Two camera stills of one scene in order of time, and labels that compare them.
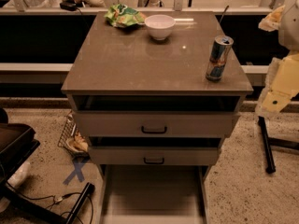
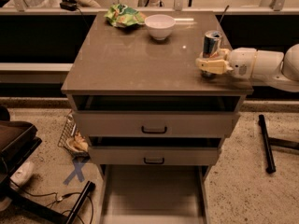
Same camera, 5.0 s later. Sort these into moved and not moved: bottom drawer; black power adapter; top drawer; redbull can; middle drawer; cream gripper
Moved: cream gripper; redbull can
Not moved: middle drawer; black power adapter; top drawer; bottom drawer
